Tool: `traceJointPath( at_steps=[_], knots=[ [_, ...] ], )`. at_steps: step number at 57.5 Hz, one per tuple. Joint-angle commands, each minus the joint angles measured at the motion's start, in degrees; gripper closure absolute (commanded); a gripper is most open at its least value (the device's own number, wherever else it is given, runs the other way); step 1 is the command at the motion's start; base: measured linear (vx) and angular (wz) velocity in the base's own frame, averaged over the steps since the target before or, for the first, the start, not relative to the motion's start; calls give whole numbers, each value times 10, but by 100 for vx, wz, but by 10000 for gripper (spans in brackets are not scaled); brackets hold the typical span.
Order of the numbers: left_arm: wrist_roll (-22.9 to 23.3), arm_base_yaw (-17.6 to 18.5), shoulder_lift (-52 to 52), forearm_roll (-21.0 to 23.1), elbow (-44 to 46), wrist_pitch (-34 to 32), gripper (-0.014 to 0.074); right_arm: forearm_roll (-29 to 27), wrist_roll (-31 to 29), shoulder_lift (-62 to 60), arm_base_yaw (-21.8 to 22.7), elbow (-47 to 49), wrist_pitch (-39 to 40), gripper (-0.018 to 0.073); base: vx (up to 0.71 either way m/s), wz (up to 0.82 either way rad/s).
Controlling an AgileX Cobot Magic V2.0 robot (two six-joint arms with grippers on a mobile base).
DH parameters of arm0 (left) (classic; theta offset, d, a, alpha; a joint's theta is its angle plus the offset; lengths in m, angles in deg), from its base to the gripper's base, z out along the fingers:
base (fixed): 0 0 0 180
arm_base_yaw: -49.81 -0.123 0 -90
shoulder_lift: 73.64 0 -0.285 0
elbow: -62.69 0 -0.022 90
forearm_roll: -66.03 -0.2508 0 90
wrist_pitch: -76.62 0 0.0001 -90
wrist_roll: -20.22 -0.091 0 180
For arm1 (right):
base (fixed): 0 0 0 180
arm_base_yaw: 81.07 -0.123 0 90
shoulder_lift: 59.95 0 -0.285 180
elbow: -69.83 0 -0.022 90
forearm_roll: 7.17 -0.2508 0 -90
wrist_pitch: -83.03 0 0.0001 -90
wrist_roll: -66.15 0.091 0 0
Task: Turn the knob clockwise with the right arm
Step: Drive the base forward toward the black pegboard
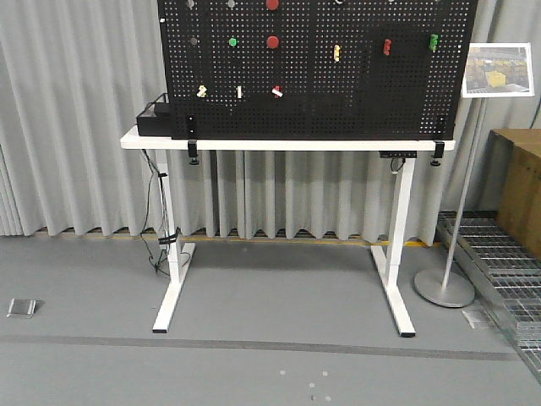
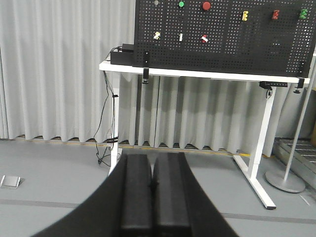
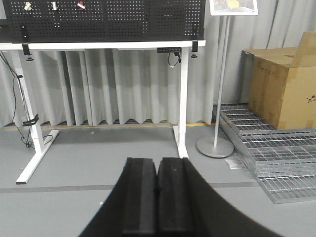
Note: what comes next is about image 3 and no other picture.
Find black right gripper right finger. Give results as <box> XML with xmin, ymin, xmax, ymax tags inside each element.
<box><xmin>158</xmin><ymin>158</ymin><xmax>279</xmax><ymax>237</ymax></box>

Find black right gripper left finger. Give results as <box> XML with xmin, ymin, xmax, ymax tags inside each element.
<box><xmin>80</xmin><ymin>158</ymin><xmax>157</xmax><ymax>237</ymax></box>

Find silver sign stand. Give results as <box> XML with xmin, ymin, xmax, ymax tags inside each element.
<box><xmin>197</xmin><ymin>0</ymin><xmax>258</xmax><ymax>158</ymax></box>

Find metal floor grating stack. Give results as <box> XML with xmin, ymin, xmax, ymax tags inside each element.
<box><xmin>219</xmin><ymin>104</ymin><xmax>316</xmax><ymax>204</ymax></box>

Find white height-adjustable desk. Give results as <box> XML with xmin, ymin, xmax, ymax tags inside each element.
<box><xmin>0</xmin><ymin>40</ymin><xmax>206</xmax><ymax>185</ymax></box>

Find grey curtain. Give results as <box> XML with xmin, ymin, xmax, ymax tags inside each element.
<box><xmin>0</xmin><ymin>0</ymin><xmax>316</xmax><ymax>127</ymax></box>

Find brown cardboard box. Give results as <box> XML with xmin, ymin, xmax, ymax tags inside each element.
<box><xmin>244</xmin><ymin>32</ymin><xmax>316</xmax><ymax>130</ymax></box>

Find black desk control panel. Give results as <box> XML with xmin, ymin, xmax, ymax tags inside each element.
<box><xmin>157</xmin><ymin>47</ymin><xmax>181</xmax><ymax>53</ymax></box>

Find black right panel clamp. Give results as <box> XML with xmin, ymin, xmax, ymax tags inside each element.
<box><xmin>190</xmin><ymin>22</ymin><xmax>199</xmax><ymax>59</ymax></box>

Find black panel clamp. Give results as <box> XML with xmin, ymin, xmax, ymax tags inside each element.
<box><xmin>190</xmin><ymin>22</ymin><xmax>199</xmax><ymax>59</ymax></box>
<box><xmin>20</xmin><ymin>24</ymin><xmax>35</xmax><ymax>61</ymax></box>

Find black left panel clamp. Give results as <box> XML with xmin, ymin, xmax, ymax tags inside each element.
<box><xmin>20</xmin><ymin>24</ymin><xmax>35</xmax><ymax>61</ymax></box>

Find black perforated pegboard panel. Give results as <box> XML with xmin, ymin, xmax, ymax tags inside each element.
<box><xmin>2</xmin><ymin>0</ymin><xmax>205</xmax><ymax>43</ymax></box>

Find black hanging cables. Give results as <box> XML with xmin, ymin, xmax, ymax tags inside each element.
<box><xmin>0</xmin><ymin>51</ymin><xmax>54</xmax><ymax>149</ymax></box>

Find red white switch block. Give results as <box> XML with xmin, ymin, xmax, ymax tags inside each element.
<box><xmin>77</xmin><ymin>1</ymin><xmax>85</xmax><ymax>10</ymax></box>

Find white green switch block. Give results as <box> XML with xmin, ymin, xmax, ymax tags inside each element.
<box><xmin>52</xmin><ymin>1</ymin><xmax>58</xmax><ymax>11</ymax></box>

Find white yellow switch block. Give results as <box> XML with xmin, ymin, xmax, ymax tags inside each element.
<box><xmin>24</xmin><ymin>1</ymin><xmax>32</xmax><ymax>11</ymax></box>

